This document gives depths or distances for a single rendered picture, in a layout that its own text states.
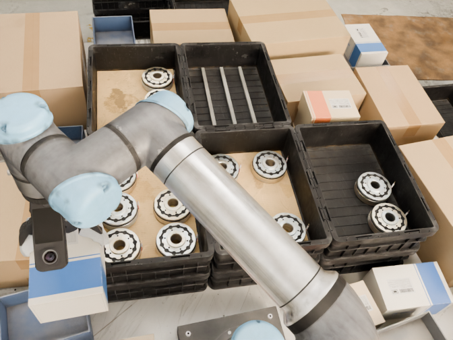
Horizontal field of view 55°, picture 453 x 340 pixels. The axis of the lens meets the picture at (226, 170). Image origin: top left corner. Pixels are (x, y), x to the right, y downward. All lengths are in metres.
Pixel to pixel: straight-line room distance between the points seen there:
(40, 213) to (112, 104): 0.82
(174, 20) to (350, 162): 0.86
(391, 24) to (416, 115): 2.17
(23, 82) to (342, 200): 1.03
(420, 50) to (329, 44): 1.87
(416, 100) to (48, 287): 1.34
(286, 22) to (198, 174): 1.29
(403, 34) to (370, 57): 1.75
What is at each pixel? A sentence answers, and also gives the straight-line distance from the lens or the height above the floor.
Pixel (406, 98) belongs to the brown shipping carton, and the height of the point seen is 0.86.
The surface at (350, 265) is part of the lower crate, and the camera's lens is 1.33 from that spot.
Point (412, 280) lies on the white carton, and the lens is 1.35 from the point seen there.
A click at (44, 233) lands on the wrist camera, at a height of 1.26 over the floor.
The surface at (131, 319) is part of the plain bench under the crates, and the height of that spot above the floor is 0.70.
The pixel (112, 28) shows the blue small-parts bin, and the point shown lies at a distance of 1.88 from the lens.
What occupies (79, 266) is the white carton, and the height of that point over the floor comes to 1.13.
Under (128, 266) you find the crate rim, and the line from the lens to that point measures 1.05.
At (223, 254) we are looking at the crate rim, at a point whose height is 0.93.
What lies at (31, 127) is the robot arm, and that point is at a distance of 0.59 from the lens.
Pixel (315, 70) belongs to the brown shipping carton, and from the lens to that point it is 1.67.
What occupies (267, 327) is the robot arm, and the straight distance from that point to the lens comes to 0.97.
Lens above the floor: 1.88
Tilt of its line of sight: 53 degrees down
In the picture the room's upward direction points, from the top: 10 degrees clockwise
